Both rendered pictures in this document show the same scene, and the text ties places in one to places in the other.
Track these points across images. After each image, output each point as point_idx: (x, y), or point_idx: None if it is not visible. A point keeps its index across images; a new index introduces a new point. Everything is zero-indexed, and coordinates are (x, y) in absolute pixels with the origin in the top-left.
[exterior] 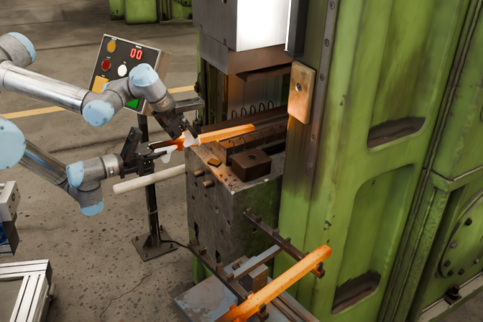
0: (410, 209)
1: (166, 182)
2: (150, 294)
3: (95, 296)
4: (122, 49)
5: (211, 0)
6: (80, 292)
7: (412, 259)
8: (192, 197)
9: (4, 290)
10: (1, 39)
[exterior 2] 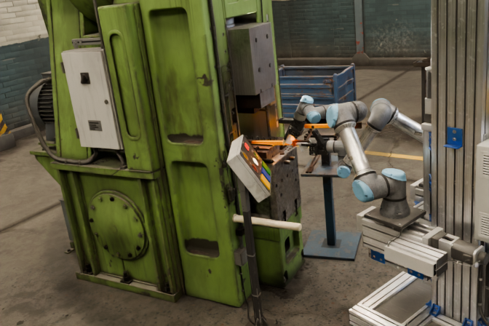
0: None
1: None
2: (303, 304)
3: (332, 324)
4: (245, 151)
5: (264, 70)
6: None
7: None
8: (280, 196)
9: (389, 312)
10: (344, 102)
